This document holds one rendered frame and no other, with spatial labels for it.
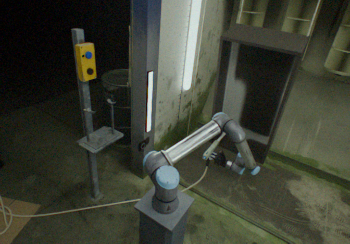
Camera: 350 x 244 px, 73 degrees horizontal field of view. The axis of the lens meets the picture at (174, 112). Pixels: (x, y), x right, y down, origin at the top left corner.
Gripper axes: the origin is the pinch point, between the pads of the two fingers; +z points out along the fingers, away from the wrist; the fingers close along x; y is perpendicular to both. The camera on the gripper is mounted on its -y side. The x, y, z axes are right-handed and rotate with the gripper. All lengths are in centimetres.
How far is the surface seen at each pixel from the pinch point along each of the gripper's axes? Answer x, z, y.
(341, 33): 131, -71, -110
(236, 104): 54, -2, -32
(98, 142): -76, 69, -29
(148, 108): -21, 60, -38
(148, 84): -21, 61, -63
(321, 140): 117, -99, 10
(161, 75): 1, 63, -63
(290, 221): 9, -92, 45
